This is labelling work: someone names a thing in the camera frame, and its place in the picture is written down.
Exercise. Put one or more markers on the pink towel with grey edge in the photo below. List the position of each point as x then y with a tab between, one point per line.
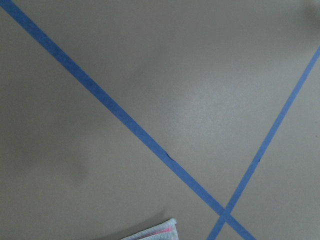
164	231

